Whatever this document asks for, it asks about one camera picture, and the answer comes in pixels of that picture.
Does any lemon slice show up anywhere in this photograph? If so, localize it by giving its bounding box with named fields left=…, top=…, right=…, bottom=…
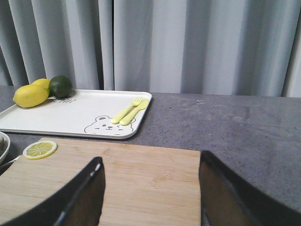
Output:
left=23, top=140, right=57, bottom=160

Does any yellow plastic knife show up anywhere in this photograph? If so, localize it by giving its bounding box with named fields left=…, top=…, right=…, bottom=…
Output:
left=119, top=99, right=149, bottom=126

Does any white bear tray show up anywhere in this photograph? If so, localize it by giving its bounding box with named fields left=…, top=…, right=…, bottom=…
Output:
left=0, top=89, right=152, bottom=139

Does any yellow plastic fork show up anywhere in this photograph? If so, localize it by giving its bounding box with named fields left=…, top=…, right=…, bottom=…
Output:
left=111, top=97, right=143, bottom=124

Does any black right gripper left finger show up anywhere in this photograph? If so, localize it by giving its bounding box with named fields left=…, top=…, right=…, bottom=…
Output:
left=3, top=157, right=105, bottom=226

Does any wooden cutting board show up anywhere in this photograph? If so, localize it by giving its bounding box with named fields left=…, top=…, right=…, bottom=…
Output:
left=0, top=138, right=201, bottom=226

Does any green lime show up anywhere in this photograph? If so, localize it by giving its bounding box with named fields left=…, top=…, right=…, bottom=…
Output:
left=49, top=75, right=73, bottom=98

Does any grey curtain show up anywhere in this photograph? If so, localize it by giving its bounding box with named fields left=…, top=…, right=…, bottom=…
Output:
left=0, top=0, right=301, bottom=97

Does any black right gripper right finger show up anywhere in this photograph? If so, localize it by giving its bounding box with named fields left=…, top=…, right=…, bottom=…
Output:
left=199, top=151, right=301, bottom=226

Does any yellow lemon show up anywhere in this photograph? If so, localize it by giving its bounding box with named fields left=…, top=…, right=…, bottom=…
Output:
left=13, top=84, right=49, bottom=108
left=32, top=78, right=51, bottom=89

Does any white round plate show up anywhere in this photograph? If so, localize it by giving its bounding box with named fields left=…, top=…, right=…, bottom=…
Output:
left=0, top=132, right=11, bottom=164

